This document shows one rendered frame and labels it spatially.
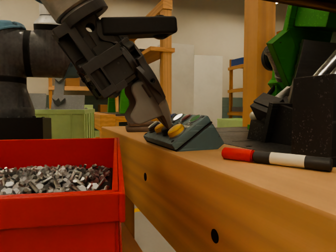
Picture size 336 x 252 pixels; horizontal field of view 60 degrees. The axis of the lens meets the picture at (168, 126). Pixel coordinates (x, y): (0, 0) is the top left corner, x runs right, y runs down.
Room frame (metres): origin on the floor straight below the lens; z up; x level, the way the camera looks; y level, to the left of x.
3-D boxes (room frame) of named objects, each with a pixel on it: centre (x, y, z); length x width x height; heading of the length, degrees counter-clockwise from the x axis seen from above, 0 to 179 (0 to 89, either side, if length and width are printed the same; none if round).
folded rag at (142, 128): (0.85, 0.08, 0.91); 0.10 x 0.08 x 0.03; 9
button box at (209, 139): (0.54, -0.02, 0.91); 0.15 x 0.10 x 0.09; 22
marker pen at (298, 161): (0.35, -0.13, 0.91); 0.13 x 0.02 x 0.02; 51
